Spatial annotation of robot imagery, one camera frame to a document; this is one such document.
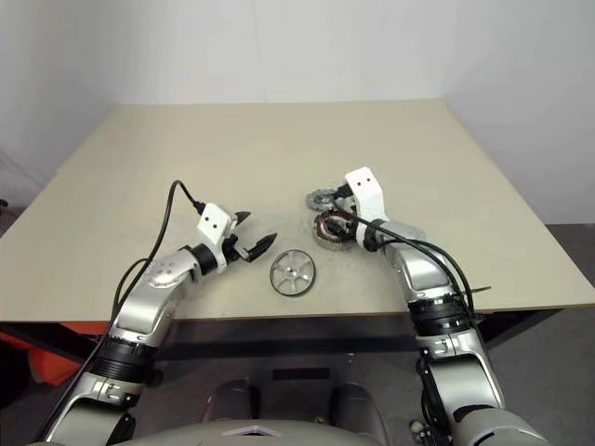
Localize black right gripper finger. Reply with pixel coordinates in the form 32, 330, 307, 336
325, 217, 352, 239

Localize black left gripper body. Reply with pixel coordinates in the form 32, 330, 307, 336
226, 231, 251, 262

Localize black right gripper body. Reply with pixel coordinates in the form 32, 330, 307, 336
337, 195, 363, 230

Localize silver motor stator copper windings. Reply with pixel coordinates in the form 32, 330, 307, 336
310, 209, 362, 253

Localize grey toothed gear ring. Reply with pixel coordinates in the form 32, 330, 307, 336
305, 187, 348, 211

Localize black round rotor disc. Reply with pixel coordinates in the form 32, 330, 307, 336
269, 249, 319, 298

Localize dark grey rounded shape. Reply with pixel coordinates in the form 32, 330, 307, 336
206, 379, 261, 440

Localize silver robot torso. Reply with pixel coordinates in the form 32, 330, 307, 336
111, 417, 391, 446

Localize orange object under table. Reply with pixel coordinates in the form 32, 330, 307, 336
0, 322, 101, 387

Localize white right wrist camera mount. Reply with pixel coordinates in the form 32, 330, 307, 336
344, 164, 390, 253

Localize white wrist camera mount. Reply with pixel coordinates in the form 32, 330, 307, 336
196, 203, 233, 275
344, 164, 390, 253

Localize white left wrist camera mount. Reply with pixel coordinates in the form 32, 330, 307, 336
196, 203, 233, 275

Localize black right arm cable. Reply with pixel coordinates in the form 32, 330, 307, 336
335, 183, 480, 321

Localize black metal table frame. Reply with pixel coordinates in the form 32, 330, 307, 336
0, 310, 559, 368

